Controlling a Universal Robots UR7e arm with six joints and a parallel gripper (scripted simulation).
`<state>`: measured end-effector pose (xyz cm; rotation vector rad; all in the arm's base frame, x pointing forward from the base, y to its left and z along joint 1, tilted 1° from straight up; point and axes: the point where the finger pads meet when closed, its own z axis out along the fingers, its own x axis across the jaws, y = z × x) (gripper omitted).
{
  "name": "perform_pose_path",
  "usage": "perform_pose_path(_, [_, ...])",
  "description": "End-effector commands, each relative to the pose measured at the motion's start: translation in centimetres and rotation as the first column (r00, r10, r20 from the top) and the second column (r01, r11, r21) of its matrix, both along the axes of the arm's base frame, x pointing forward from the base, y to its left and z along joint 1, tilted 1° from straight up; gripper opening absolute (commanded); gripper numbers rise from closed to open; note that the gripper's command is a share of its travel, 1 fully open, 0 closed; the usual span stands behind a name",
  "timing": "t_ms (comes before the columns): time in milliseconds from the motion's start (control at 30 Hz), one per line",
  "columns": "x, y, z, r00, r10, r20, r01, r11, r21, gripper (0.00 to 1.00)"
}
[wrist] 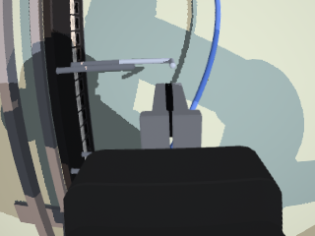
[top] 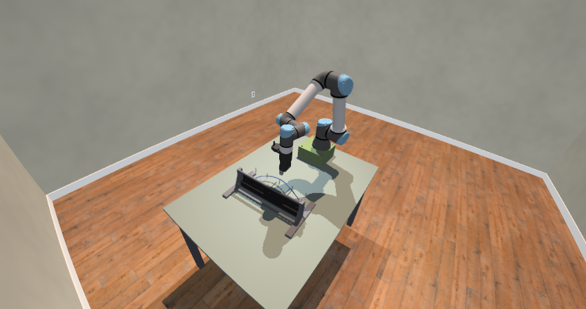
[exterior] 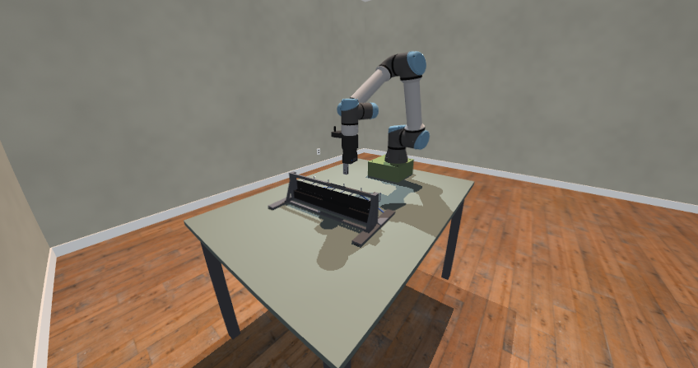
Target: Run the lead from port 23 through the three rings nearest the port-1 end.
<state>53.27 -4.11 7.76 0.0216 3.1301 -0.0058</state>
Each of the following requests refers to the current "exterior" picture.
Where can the black network patch panel rack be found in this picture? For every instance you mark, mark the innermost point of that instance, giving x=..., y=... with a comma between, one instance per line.
x=344, y=205

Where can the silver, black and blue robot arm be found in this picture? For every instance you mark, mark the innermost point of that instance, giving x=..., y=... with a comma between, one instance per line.
x=408, y=66

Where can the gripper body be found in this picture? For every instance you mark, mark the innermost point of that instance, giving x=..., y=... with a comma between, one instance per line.
x=349, y=136

